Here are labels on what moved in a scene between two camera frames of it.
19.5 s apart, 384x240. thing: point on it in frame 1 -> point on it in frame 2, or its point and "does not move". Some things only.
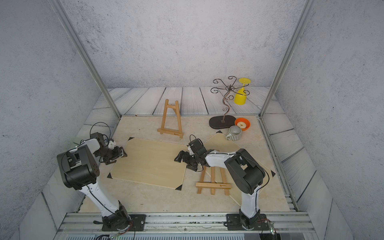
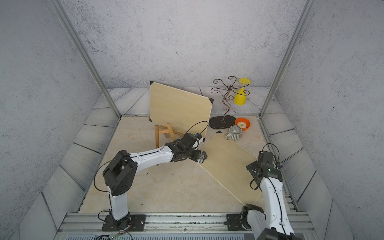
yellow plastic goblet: [240, 95] does not move
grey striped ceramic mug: [234, 133] does not move
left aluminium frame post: [86, 55] does not move
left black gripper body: [109, 154] -> [194, 154]
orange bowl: [243, 123] does not move
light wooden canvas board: [151, 162] -> [185, 112]
